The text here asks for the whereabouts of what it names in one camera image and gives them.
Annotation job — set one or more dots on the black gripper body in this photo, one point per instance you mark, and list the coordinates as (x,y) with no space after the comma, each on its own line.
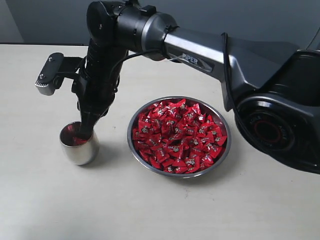
(99,74)

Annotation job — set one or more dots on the pile of red wrapped candies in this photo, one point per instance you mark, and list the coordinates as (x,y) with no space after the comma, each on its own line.
(178,137)

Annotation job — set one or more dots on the stainless steel cup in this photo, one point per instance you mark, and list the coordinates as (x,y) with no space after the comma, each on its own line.
(82,154)

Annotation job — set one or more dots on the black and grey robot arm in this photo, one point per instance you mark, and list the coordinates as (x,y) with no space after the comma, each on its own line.
(273,88)

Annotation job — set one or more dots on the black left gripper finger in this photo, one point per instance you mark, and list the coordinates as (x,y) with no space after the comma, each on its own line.
(87,125)

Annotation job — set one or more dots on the stainless steel bowl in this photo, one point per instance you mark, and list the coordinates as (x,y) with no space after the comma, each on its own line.
(222,117)

